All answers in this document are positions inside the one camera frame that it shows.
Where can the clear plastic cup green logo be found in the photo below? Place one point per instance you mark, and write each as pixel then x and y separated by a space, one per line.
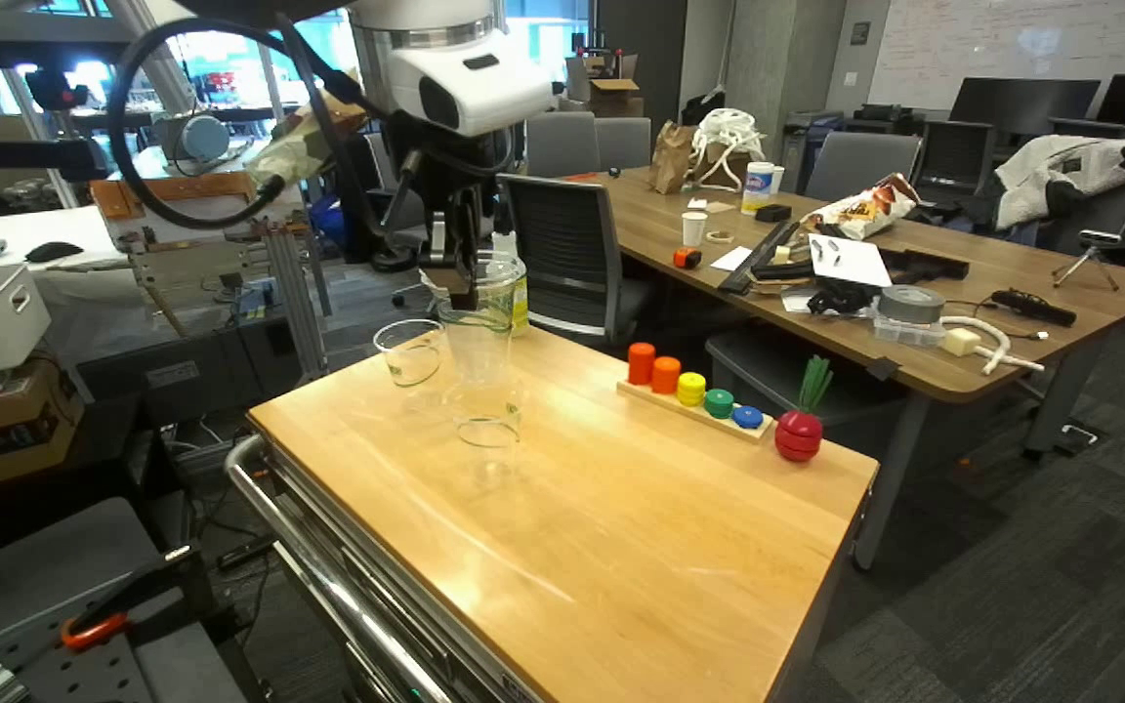
pixel 481 398

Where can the wooden peg base board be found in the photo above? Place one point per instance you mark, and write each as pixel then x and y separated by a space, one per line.
pixel 696 410

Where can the white yellow spray bottle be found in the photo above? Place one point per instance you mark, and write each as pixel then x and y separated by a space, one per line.
pixel 503 284

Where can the orange stacking peg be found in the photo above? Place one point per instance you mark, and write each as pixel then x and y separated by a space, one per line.
pixel 666 372

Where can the grey office chair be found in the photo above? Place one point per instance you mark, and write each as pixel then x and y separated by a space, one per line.
pixel 577 280

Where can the yellow stacking peg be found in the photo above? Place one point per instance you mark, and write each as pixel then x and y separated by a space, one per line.
pixel 688 387

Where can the green stacking peg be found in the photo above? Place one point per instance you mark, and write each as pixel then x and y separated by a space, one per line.
pixel 722 402

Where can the blue stacking peg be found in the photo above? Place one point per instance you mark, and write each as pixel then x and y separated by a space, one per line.
pixel 748 415

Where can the white disinfectant wipes canister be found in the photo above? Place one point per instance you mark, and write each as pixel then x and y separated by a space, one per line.
pixel 762 182

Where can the white paper sheet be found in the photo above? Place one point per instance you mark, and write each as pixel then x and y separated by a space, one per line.
pixel 845 260

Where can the snack chip bag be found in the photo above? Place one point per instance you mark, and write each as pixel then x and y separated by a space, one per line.
pixel 865 212

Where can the grey tape roll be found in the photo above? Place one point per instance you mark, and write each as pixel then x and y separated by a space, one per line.
pixel 909 313

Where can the metal cart handle rail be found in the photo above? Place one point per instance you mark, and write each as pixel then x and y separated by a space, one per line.
pixel 310 550

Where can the orange handled clamp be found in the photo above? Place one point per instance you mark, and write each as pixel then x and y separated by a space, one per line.
pixel 85 639

